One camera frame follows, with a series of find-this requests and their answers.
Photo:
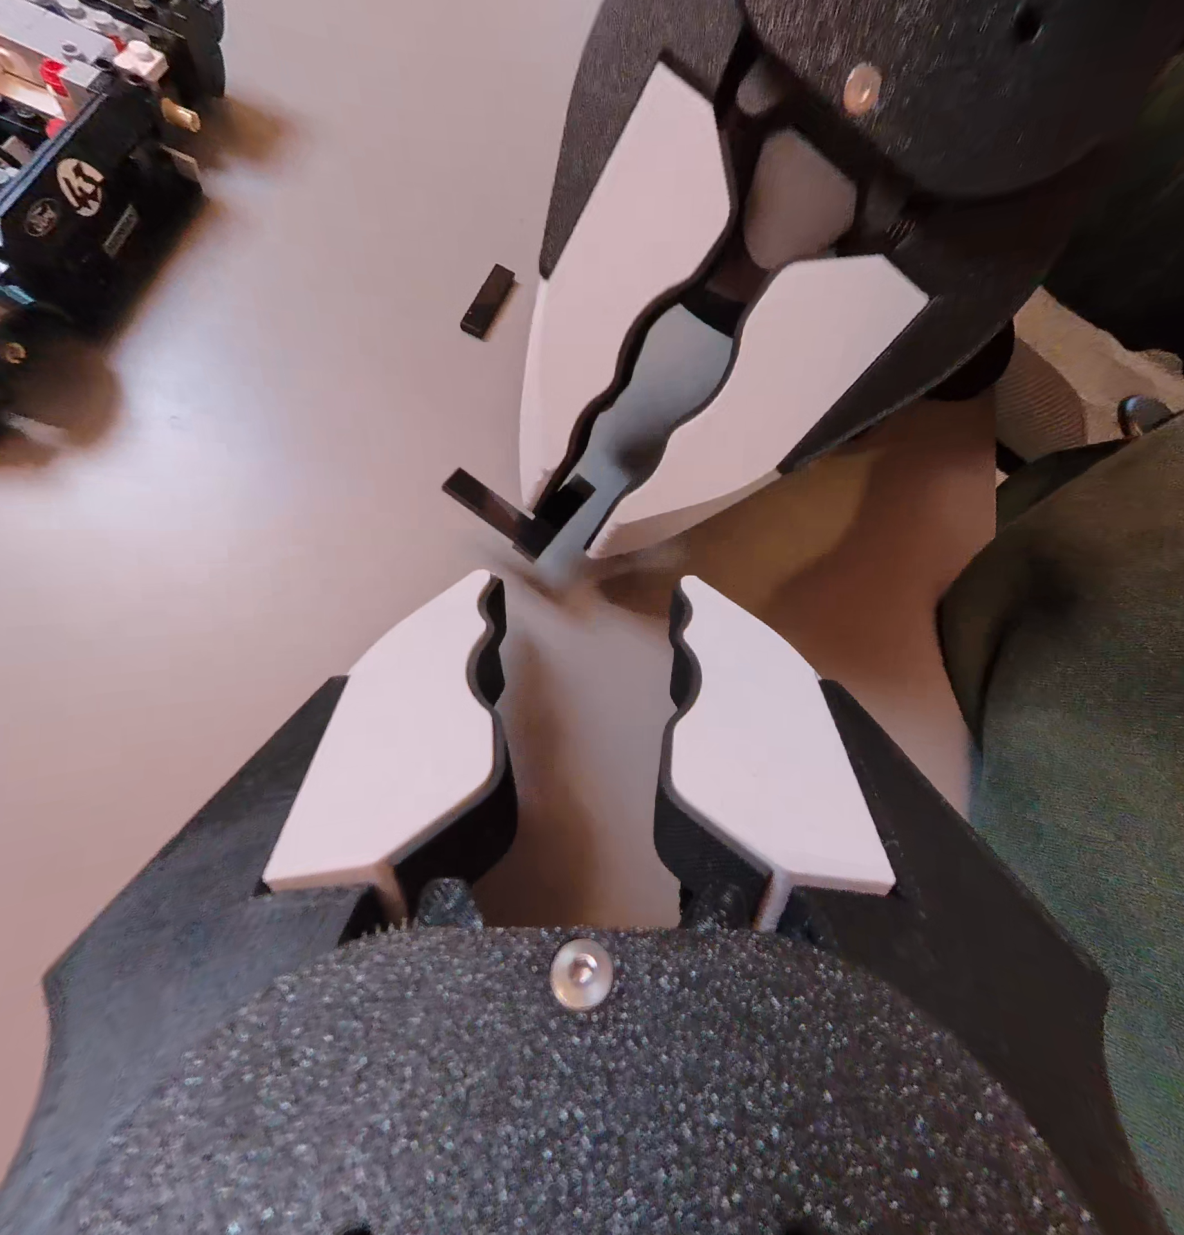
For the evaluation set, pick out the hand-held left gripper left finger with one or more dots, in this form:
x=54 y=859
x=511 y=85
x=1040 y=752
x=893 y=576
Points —
x=390 y=763

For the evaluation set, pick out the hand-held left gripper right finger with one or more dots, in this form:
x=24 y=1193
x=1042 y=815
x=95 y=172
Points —
x=776 y=763

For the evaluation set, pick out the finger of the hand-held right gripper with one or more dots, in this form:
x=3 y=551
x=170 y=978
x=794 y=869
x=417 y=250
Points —
x=804 y=386
x=611 y=251

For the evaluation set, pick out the black lego plate strip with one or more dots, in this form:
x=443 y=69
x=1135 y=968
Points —
x=486 y=506

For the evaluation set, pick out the thin grey lego piece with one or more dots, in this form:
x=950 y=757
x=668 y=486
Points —
x=564 y=532

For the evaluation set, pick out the lego car model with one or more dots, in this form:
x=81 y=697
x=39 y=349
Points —
x=71 y=213

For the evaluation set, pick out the small black lego tile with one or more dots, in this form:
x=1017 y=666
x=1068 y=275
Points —
x=488 y=302

